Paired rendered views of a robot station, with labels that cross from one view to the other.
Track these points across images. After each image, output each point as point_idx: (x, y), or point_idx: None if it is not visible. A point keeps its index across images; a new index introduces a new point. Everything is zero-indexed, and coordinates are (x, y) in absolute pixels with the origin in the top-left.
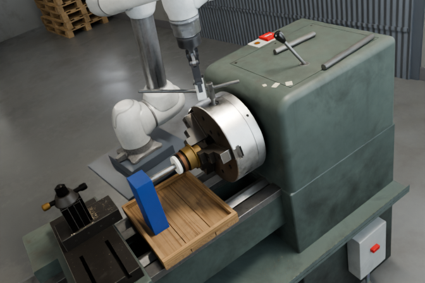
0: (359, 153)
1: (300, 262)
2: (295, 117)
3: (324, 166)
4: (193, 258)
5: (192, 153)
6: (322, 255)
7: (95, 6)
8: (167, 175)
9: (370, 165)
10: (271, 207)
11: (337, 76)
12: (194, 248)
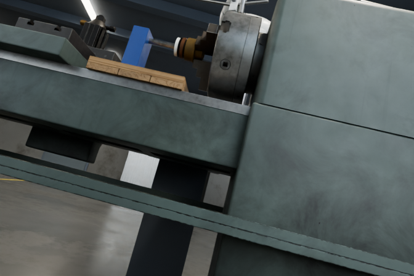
0: (392, 143)
1: None
2: (297, 9)
3: (320, 107)
4: (114, 88)
5: (194, 39)
6: (249, 221)
7: (221, 11)
8: (188, 177)
9: (413, 189)
10: (227, 120)
11: (370, 6)
12: (122, 71)
